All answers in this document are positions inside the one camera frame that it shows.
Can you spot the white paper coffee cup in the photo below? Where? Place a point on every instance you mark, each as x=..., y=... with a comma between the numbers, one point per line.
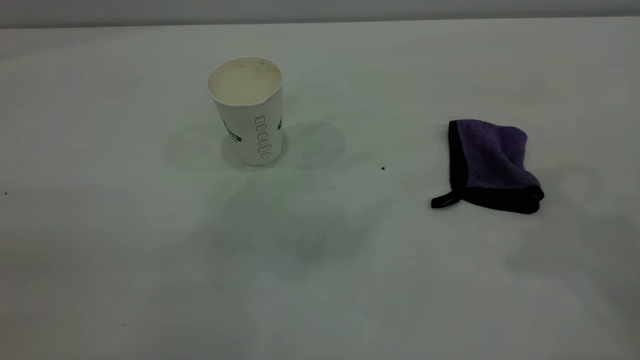
x=250, y=115

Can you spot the purple cloth with black trim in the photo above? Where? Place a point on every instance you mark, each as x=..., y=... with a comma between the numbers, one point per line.
x=492, y=160

